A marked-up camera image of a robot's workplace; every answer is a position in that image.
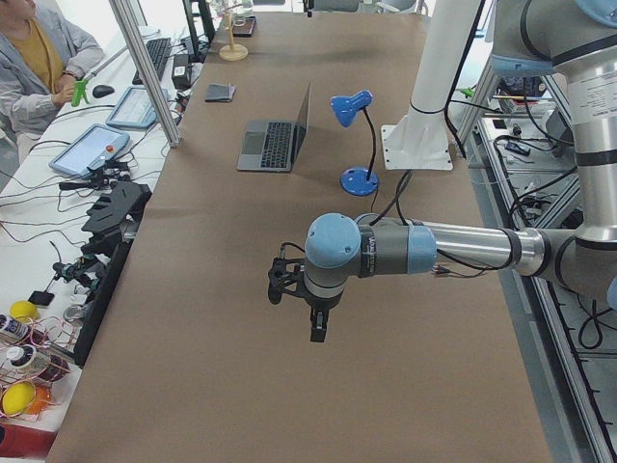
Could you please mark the near blue teach pendant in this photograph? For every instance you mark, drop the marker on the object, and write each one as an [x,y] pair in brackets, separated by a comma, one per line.
[98,144]

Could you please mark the copper wire basket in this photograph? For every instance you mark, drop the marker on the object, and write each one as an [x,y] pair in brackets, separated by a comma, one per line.
[39,352]

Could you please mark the folded grey cloth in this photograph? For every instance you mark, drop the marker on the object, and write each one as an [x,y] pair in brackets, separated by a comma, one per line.
[220,92]

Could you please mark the black tray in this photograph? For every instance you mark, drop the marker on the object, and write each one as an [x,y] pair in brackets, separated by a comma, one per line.
[243,27]

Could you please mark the yellow ball in basket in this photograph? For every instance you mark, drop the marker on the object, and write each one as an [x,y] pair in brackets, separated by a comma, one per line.
[18,399]

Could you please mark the blue teach pendant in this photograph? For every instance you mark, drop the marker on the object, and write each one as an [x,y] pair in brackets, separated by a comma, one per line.
[133,111]
[98,144]

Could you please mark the seated person grey jacket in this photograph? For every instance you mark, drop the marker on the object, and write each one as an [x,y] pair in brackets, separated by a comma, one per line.
[43,55]

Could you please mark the far blue teach pendant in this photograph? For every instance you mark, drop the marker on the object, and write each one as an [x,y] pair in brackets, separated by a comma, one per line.
[133,111]

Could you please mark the wooden cup stand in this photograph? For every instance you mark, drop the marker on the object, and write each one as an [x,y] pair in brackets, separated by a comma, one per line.
[232,51]

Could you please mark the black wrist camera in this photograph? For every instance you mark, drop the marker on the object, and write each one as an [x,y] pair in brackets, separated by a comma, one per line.
[286,276]

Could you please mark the aluminium frame post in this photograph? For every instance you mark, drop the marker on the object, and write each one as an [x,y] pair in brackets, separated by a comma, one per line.
[127,22]

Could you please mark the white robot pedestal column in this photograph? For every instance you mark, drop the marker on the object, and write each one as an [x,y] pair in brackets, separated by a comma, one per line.
[452,25]

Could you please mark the blue desk lamp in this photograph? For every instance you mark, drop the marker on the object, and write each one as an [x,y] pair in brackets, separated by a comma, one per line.
[359,178]

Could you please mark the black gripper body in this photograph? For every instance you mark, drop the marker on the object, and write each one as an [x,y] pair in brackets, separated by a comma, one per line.
[322,305]

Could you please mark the black computer mouse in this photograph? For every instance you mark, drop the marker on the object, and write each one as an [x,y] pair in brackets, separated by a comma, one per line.
[100,91]

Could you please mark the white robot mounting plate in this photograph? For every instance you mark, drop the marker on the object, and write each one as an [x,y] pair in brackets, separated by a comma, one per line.
[412,147]

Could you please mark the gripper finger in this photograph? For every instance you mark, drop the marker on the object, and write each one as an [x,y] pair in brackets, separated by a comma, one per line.
[315,326]
[322,325]

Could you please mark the green handled grabber tool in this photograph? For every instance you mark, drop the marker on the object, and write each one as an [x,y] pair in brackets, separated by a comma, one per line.
[80,86]

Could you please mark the black tool holder rack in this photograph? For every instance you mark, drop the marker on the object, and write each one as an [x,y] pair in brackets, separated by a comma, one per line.
[107,222]

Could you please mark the black power adapter box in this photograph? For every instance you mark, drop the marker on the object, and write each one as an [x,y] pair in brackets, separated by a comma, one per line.
[182,71]

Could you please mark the grey laptop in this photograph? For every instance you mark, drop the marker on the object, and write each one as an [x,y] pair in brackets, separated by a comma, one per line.
[273,146]

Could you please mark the black keyboard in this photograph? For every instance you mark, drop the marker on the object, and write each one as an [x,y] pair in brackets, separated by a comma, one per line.
[159,52]

